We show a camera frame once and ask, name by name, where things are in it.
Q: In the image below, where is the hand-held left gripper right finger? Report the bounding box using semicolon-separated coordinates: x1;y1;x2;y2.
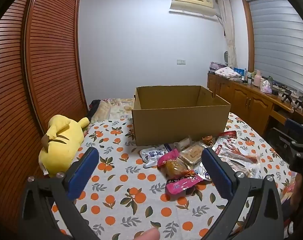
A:
201;147;284;240

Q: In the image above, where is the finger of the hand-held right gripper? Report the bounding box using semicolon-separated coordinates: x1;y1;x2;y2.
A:
285;118;303;142
270;127;296;153

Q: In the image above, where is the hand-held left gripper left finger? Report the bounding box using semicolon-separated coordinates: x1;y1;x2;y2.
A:
18;147;102;240

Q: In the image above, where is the brown cardboard box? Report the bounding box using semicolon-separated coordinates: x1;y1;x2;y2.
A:
131;85;231;147

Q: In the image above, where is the white silver snack pouch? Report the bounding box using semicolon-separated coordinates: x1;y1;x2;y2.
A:
139;144;172;168

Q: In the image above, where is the person's left hand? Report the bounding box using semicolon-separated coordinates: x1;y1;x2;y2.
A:
134;227;161;240

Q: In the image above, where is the blue silver snack packet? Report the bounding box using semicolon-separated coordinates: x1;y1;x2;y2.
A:
198;162;212;182

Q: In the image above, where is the small black tripod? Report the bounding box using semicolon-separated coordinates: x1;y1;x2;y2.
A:
293;96;303;113
281;89;293;103

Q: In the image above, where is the clear meat stick packet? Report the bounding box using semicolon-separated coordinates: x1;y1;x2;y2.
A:
220;156;261;178

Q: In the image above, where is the red white drumstick packet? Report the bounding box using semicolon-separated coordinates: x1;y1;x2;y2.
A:
213;131;261;167

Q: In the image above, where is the clear cracker packet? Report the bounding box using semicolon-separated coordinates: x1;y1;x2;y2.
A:
178;141;209;167

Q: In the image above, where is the yellow plush toy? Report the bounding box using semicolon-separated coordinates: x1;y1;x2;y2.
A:
38;114;90;178

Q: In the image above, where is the pink white snack packet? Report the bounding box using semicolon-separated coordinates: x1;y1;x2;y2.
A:
165;174;209;195

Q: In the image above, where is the brown bun packet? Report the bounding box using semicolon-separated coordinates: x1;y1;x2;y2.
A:
164;159;192;180

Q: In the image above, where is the wooden cabinet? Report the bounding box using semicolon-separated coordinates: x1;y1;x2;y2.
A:
207;71;303;137

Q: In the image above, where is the small clear snack packet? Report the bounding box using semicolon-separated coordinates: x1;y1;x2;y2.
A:
174;137;193;150

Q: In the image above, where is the orange fruit print bedsheet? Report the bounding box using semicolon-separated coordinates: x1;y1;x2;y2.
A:
48;112;296;240

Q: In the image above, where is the dark clothing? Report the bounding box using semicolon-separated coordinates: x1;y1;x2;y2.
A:
282;172;303;240

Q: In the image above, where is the pink bottle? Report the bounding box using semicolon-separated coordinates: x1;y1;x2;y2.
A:
253;70;262;87

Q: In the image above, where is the dark pillow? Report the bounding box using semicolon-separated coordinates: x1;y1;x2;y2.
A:
88;99;104;119

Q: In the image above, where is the floral quilt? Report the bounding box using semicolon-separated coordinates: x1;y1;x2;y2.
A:
91;97;135;124

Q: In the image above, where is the folded floral cloth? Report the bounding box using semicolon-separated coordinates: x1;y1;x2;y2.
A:
215;67;241;78

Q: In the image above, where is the grey window blind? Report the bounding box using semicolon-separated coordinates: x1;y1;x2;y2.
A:
247;0;303;100

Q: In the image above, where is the purple patterned box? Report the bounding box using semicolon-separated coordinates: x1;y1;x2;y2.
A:
209;62;224;72

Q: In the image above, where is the beige curtain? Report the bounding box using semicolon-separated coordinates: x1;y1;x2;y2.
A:
217;0;236;68

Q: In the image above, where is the wooden louvered wardrobe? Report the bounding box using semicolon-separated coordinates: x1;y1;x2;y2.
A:
0;0;89;230

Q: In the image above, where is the beige wall air conditioner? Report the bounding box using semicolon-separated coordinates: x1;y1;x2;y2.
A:
169;0;215;17

